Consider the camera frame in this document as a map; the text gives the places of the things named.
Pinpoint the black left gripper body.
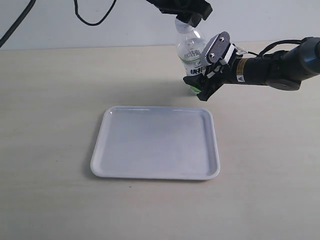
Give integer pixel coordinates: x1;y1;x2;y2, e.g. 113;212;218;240
147;0;213;15

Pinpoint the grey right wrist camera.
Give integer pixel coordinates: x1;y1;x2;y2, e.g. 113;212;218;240
199;31;236;67

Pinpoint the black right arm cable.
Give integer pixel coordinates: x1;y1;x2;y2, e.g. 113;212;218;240
234;38;305;61

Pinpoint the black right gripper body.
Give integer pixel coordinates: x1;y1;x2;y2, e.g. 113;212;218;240
203;56;237;88

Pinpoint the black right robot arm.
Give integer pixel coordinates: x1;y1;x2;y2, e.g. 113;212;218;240
183;37;320;102

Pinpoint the white rectangular plastic tray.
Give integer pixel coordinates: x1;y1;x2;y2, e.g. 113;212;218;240
90;106;221;181

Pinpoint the black thick cable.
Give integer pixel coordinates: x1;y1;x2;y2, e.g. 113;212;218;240
0;0;37;48

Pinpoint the white bottle cap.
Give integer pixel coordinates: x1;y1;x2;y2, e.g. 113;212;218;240
174;18;193;34

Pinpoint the clear plastic drink bottle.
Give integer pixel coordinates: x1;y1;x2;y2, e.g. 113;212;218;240
174;18;210;94

